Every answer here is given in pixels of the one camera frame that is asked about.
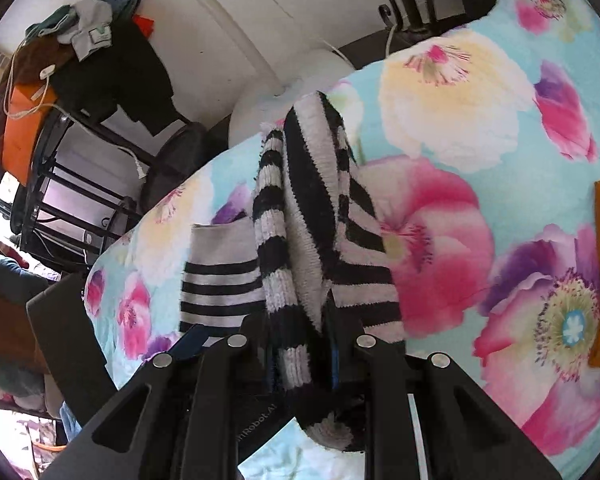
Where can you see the floral printed blanket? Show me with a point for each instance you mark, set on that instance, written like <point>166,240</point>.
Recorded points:
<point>505,185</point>

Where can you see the white wall pipe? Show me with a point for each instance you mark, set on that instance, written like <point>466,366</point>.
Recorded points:
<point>220,15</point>

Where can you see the pile of mixed clothes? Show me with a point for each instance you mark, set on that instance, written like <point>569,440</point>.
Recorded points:
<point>5,340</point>

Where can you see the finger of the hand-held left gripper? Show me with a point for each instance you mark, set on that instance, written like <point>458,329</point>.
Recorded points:
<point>192,342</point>

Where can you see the grey garment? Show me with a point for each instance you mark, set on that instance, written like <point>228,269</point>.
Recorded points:
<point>87,25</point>

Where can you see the orange bag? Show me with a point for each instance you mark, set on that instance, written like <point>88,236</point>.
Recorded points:
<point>22,135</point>

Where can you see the white round object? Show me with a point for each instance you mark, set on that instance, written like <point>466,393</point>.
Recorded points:
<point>280,80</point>

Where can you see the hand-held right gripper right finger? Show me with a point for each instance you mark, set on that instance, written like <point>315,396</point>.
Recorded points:
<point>334,365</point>

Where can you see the dark flat panel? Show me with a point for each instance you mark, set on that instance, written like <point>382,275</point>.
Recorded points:
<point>65,340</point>

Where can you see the black garment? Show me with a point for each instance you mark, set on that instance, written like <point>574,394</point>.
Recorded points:
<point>120,70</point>

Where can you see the white box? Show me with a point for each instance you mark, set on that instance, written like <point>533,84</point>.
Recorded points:
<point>95,175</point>

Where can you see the black white striped sweater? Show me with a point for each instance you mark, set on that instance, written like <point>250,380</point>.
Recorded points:
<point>310,210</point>

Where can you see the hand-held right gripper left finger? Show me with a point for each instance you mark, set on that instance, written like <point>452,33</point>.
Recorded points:
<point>240,355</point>

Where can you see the black metal rack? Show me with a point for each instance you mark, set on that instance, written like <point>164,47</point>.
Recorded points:
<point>45,160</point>

